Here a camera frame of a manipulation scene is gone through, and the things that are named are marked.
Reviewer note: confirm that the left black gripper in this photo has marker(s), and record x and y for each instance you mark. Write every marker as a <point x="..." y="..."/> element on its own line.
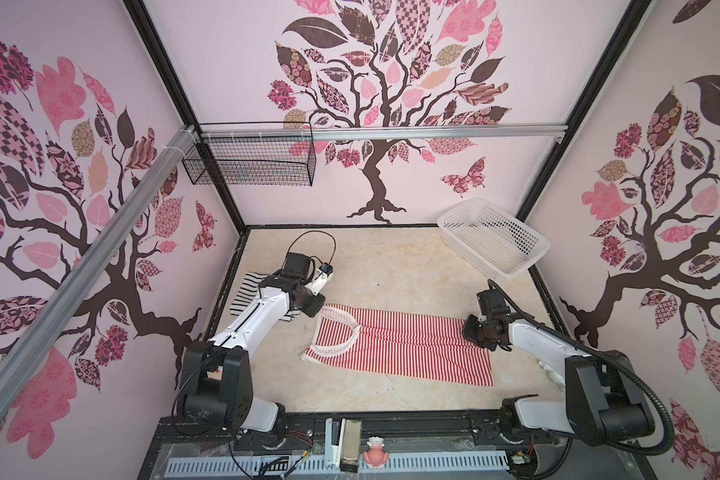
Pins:
<point x="316" y="304"/>

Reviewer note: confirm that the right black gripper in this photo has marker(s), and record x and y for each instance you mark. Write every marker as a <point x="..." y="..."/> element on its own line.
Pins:
<point x="467" y="331"/>

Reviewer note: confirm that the black white striped tank top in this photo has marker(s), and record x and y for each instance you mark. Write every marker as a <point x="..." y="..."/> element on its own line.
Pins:
<point x="245" y="294"/>

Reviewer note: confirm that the red white striped tank top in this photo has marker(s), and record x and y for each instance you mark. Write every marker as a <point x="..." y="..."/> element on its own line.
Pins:
<point x="395" y="343"/>

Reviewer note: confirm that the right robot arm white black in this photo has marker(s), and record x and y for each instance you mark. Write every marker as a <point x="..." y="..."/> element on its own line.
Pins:
<point x="602" y="403"/>

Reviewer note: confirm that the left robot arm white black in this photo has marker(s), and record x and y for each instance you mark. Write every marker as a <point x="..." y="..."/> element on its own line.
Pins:
<point x="216" y="387"/>

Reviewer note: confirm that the small white figurine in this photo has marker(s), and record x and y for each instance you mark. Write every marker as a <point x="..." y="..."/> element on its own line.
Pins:
<point x="555" y="377"/>

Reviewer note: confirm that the white plastic laundry basket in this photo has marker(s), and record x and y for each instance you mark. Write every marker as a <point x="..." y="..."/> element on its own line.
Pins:
<point x="492" y="240"/>

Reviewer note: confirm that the pink pig figurine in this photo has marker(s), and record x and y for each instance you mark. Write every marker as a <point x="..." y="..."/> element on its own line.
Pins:
<point x="375" y="457"/>

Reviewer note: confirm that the silver white box device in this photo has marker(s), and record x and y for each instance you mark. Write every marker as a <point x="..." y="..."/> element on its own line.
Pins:
<point x="343" y="439"/>

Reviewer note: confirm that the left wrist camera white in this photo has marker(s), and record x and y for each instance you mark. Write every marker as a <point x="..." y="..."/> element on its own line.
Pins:
<point x="321" y="277"/>

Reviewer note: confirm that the black wire mesh basket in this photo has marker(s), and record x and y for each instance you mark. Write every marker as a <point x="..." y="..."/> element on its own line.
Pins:
<point x="265" y="153"/>

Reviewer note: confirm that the white slotted cable duct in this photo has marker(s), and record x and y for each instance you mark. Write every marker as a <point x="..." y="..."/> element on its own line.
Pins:
<point x="297" y="466"/>

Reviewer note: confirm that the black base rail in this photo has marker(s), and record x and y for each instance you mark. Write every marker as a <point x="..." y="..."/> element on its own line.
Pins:
<point x="308" y="429"/>

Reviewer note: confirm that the aluminium rail back wall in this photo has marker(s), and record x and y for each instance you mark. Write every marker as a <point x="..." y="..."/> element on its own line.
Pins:
<point x="394" y="133"/>

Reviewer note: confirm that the aluminium rail wall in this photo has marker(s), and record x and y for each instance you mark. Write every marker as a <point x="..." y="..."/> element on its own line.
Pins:
<point x="394" y="133"/>
<point x="26" y="355"/>

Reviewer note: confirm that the aluminium rail left wall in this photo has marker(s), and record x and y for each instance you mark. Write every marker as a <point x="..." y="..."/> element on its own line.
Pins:
<point x="26" y="355"/>

